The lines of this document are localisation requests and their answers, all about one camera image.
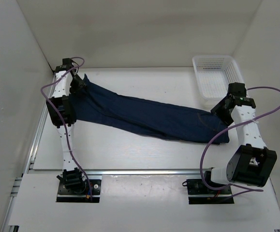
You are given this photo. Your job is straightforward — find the dark blue denim trousers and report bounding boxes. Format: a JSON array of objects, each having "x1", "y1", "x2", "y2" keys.
[{"x1": 69, "y1": 77, "x2": 227, "y2": 143}]

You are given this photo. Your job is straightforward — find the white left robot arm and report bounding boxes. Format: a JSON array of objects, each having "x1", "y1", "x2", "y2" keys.
[{"x1": 46, "y1": 58, "x2": 88, "y2": 194}]

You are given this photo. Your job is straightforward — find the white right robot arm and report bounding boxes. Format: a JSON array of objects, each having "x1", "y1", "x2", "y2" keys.
[{"x1": 200, "y1": 83, "x2": 277, "y2": 193}]

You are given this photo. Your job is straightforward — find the white perforated plastic basket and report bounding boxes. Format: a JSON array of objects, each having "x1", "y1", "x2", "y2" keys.
[{"x1": 192, "y1": 55, "x2": 244, "y2": 106}]

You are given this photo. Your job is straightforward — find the aluminium left side rail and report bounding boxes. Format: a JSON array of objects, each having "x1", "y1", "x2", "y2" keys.
[{"x1": 23, "y1": 70, "x2": 58, "y2": 174}]

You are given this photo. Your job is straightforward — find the aluminium rail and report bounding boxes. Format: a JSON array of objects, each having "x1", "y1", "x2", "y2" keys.
[
  {"x1": 19, "y1": 169, "x2": 200, "y2": 178},
  {"x1": 23, "y1": 70, "x2": 58, "y2": 174}
]

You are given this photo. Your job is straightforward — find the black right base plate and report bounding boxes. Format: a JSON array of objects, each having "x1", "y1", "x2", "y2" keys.
[{"x1": 182, "y1": 179, "x2": 234, "y2": 205}]

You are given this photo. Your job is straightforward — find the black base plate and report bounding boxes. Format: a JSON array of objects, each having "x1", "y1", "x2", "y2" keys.
[
  {"x1": 56, "y1": 176, "x2": 102, "y2": 203},
  {"x1": 182, "y1": 179, "x2": 234, "y2": 205}
]

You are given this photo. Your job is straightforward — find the aluminium front rail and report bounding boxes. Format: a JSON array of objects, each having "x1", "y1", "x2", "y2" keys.
[{"x1": 19, "y1": 169, "x2": 200, "y2": 178}]

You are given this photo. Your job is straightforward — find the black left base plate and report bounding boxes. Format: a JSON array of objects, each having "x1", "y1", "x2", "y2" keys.
[{"x1": 56, "y1": 176, "x2": 102, "y2": 203}]

